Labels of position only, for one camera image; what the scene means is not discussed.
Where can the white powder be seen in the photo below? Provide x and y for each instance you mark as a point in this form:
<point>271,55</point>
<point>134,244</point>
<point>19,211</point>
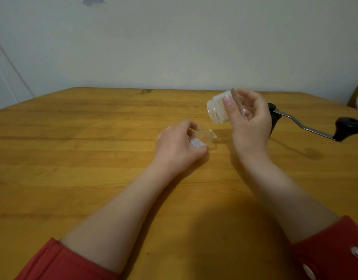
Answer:
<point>197,142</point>

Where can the red right sleeve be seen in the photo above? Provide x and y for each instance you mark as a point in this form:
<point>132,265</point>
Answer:
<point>333,253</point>

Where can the black hand crank grinder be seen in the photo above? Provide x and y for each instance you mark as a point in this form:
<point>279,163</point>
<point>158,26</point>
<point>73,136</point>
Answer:
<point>346,128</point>

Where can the red sleeve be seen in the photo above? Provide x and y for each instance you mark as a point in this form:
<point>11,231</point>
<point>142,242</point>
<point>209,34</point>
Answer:
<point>333,253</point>
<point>59,263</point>

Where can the person's right hand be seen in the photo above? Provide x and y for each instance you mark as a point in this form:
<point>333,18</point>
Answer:
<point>252,134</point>

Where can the red left sleeve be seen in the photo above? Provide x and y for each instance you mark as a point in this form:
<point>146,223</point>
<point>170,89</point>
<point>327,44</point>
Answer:
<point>59,263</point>

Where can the clear glass jar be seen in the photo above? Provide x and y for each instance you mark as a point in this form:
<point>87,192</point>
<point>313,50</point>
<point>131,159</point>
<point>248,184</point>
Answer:
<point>218,109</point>

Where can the person's left thumb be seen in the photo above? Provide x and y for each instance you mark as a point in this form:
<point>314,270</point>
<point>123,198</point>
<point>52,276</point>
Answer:
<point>201,153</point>

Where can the person's right thumb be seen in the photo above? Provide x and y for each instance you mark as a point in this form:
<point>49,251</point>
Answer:
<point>232,109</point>

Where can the wooden chair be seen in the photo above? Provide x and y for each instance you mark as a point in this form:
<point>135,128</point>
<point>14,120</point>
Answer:
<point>356,96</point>

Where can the person's right forearm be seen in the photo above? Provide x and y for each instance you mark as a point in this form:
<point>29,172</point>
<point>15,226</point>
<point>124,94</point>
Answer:
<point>284,192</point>

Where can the person's left forearm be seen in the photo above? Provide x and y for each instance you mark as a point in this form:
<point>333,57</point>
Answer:
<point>123,212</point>

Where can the small clear plastic cup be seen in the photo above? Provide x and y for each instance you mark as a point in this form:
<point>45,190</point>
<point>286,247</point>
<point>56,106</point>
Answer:
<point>206,135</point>

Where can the person's left hand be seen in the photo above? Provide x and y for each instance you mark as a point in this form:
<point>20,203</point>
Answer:
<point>173,148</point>

